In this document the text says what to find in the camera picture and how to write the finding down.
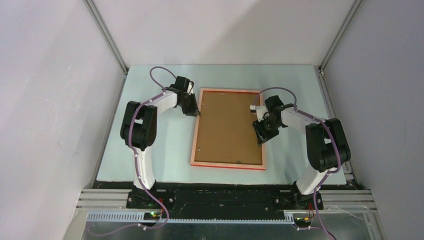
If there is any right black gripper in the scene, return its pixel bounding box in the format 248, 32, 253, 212
252, 116, 282, 146

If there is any brown backing board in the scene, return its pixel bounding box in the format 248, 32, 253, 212
194, 91, 264, 166

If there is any red wooden picture frame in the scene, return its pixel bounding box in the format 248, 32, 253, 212
190, 87, 267, 171

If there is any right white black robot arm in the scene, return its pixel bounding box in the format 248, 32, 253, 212
249, 95, 351, 209

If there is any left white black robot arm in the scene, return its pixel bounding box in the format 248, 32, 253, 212
120, 76, 201, 208

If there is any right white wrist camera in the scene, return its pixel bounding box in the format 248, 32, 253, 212
249, 104, 270, 122

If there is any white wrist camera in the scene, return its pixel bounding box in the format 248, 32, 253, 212
186, 80, 195, 95
249, 104, 270, 122

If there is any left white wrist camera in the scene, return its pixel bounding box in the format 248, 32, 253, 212
186, 80, 195, 95

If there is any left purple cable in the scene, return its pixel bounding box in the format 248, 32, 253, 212
127, 66, 178, 230

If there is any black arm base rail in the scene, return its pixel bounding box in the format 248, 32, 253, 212
92, 181, 326, 220

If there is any grey slotted cable duct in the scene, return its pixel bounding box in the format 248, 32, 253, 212
86, 211, 295, 225

